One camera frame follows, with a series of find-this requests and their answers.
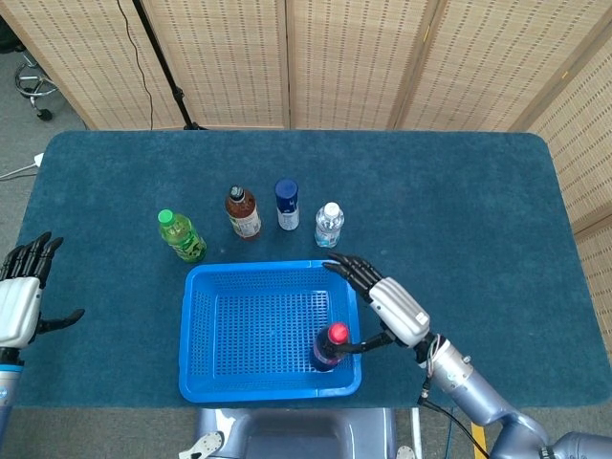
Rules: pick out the white power plug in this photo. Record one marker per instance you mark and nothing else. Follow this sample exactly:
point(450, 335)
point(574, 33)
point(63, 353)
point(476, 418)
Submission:
point(37, 159)

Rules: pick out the cola bottle red cap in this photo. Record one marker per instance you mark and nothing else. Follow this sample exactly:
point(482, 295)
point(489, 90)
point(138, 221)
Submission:
point(337, 333)

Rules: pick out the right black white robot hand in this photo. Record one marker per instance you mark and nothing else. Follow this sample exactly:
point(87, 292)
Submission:
point(399, 306)

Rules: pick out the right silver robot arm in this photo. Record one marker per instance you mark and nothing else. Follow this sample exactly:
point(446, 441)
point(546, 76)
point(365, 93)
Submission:
point(478, 382)

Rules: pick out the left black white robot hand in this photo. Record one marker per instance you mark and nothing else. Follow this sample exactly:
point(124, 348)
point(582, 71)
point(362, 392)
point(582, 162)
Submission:
point(16, 306)

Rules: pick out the amber tea bottle black cap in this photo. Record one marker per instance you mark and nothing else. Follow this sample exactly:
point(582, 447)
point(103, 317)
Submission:
point(244, 217)

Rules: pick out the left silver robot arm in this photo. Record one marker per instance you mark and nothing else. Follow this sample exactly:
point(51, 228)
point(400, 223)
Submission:
point(7, 382)

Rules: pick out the chrome base stool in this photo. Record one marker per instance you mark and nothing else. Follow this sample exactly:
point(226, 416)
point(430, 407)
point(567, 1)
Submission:
point(45, 115)

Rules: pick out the teal table mat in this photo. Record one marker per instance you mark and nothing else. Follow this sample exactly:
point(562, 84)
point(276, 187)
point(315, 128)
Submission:
point(430, 191)

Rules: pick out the yellow floor tape strip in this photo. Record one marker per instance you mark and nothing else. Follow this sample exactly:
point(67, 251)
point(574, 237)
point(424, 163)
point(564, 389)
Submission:
point(479, 440)

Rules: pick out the clear water bottle white cap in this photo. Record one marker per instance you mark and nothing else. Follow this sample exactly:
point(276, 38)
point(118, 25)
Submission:
point(329, 225)

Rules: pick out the green soda bottle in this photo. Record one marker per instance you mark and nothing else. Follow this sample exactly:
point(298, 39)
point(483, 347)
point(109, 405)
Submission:
point(184, 239)

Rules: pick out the blue cap bottle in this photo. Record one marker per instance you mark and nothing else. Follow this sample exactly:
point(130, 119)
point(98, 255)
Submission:
point(287, 210)

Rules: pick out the white table leg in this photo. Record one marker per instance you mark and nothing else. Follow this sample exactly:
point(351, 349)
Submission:
point(417, 430)

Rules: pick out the black tripod stand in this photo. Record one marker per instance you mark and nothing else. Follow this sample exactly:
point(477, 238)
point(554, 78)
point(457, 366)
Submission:
point(165, 72)

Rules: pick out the grey blue robot torso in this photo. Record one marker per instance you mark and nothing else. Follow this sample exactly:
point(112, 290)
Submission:
point(311, 435)

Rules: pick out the blue perforated plastic basket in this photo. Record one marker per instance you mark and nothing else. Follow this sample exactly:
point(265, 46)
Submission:
point(201, 387)

